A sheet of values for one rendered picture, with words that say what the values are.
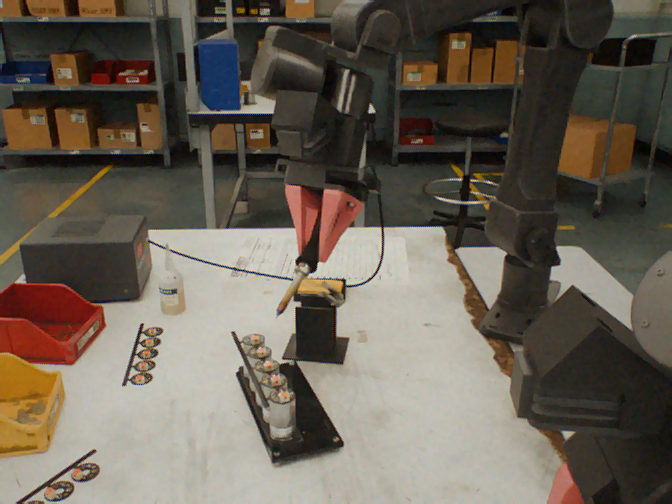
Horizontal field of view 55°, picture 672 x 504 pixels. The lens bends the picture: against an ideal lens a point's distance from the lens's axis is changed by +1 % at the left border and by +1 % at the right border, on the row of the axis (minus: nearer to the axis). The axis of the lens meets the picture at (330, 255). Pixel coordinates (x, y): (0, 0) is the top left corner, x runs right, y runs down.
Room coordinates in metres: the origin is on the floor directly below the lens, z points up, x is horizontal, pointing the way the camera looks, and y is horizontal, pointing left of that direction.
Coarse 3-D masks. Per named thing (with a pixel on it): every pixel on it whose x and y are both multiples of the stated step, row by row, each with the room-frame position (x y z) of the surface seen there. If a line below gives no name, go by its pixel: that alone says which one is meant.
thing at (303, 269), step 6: (300, 264) 0.62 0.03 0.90; (306, 264) 0.62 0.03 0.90; (294, 270) 0.62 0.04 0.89; (300, 270) 0.61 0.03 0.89; (306, 270) 0.61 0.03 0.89; (300, 276) 0.61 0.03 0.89; (306, 276) 0.61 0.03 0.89; (294, 282) 0.60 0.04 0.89; (288, 288) 0.60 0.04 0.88; (294, 288) 0.60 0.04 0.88; (288, 294) 0.59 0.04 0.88; (282, 300) 0.58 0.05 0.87; (288, 300) 0.58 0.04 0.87; (282, 306) 0.58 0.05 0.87; (282, 312) 0.57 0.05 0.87
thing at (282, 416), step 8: (272, 408) 0.50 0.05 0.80; (280, 408) 0.50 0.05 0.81; (288, 408) 0.50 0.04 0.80; (272, 416) 0.50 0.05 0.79; (280, 416) 0.50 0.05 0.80; (288, 416) 0.50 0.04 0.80; (272, 424) 0.50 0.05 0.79; (280, 424) 0.50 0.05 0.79; (288, 424) 0.50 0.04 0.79; (272, 432) 0.50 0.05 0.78; (280, 432) 0.50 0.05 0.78; (288, 432) 0.50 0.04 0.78; (280, 440) 0.50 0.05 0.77
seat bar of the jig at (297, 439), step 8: (240, 368) 0.62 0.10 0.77; (240, 376) 0.62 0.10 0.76; (248, 384) 0.59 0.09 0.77; (248, 392) 0.58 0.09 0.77; (256, 408) 0.55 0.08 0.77; (256, 416) 0.55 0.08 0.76; (264, 424) 0.52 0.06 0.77; (264, 432) 0.52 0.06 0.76; (296, 432) 0.51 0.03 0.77; (272, 440) 0.50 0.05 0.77; (288, 440) 0.50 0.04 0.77; (296, 440) 0.50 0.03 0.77; (272, 448) 0.49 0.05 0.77; (280, 448) 0.49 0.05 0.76; (288, 448) 0.49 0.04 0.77; (296, 448) 0.49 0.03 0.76
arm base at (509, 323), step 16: (512, 256) 0.81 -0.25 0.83; (512, 272) 0.79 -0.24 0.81; (528, 272) 0.78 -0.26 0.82; (544, 272) 0.78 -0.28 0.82; (512, 288) 0.79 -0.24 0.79; (528, 288) 0.78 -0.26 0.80; (544, 288) 0.79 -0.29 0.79; (496, 304) 0.81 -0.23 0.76; (512, 304) 0.79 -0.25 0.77; (528, 304) 0.78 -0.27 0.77; (544, 304) 0.79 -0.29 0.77; (496, 320) 0.76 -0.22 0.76; (512, 320) 0.76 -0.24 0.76; (528, 320) 0.76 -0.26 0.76; (496, 336) 0.73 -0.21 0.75; (512, 336) 0.72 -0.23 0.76
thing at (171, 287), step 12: (168, 252) 0.81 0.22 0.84; (168, 264) 0.80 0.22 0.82; (168, 276) 0.80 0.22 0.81; (180, 276) 0.81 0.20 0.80; (168, 288) 0.79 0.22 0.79; (180, 288) 0.80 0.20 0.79; (168, 300) 0.79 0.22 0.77; (180, 300) 0.80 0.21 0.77; (168, 312) 0.79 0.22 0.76; (180, 312) 0.80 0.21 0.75
